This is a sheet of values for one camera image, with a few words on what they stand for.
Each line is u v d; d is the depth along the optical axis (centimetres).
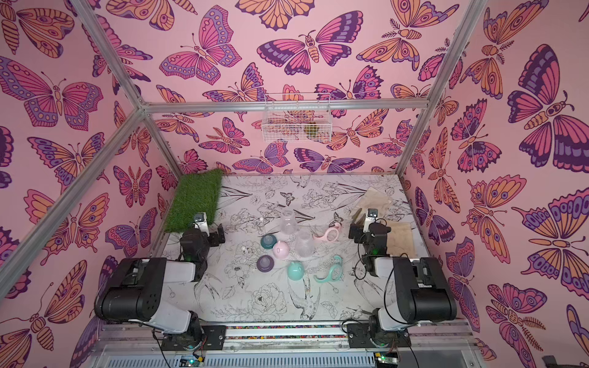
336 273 87
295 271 85
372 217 80
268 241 94
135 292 45
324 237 94
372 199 111
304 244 91
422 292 45
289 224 97
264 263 88
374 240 71
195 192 110
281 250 90
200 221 81
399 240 97
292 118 97
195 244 72
